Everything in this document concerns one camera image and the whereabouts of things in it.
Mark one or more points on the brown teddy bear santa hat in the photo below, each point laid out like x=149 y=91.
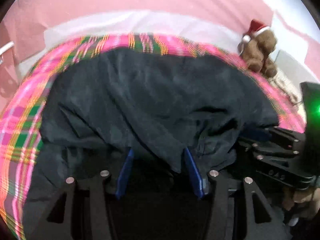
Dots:
x=261 y=52

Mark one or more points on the pink green plaid blanket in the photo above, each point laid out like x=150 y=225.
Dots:
x=27 y=120

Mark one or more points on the black puffer jacket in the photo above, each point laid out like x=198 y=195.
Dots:
x=150 y=105

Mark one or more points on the white headboard panel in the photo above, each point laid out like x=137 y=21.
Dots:
x=292 y=65

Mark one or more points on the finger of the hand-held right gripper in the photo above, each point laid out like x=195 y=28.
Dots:
x=257 y=133
x=265 y=148

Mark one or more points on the beige floral cloth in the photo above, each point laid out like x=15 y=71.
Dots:
x=285 y=87

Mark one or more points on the person's right hand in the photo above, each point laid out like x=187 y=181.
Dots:
x=297 y=198

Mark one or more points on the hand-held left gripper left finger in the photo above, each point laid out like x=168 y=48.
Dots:
x=125 y=173

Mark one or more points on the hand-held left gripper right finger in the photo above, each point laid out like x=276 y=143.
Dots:
x=193 y=175

